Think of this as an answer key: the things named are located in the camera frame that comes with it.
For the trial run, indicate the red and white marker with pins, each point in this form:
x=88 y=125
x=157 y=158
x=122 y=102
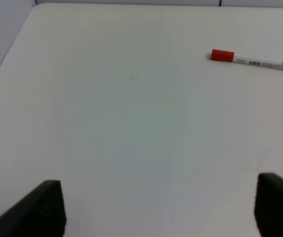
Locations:
x=231 y=57

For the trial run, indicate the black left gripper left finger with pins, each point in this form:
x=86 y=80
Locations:
x=41 y=213

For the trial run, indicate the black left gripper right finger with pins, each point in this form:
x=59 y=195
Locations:
x=268 y=209

